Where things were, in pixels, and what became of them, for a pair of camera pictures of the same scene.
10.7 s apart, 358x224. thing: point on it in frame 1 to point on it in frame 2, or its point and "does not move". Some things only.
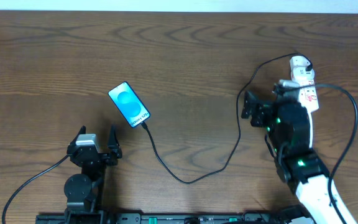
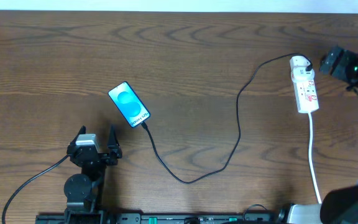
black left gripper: [103, 156] does not move
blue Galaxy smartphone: [128, 104] does not move
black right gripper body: [265, 111] to [332, 63]
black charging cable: [238, 134] does not move
